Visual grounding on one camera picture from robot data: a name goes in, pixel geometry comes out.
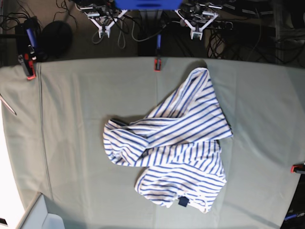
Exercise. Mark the light grey plastic bin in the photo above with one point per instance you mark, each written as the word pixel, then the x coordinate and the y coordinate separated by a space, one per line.
pixel 36 216

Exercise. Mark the red black centre clamp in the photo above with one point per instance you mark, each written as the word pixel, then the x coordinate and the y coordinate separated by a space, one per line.
pixel 157 64

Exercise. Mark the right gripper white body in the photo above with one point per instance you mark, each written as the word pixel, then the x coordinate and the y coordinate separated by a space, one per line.
pixel 104 17

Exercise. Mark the blue plastic box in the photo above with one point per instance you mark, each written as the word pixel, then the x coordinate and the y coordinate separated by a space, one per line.
pixel 148 4

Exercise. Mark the black power strip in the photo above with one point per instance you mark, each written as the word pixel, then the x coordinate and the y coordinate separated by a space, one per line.
pixel 221 25

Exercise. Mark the blue white striped t-shirt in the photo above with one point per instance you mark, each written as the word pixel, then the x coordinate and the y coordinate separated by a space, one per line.
pixel 177 145

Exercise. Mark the red black right clamp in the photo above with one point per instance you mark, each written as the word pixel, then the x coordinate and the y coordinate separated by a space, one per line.
pixel 298 168

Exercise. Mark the red black left clamp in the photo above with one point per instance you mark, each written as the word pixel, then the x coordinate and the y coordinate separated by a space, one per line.
pixel 27 60

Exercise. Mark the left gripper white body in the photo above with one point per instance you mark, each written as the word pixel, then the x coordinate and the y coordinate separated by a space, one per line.
pixel 197 17

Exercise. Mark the black round stand base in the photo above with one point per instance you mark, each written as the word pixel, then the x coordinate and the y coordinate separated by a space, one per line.
pixel 55 39

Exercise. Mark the red black clamp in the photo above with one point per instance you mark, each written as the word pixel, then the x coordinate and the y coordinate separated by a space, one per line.
pixel 298 168
pixel 157 64
pixel 27 60

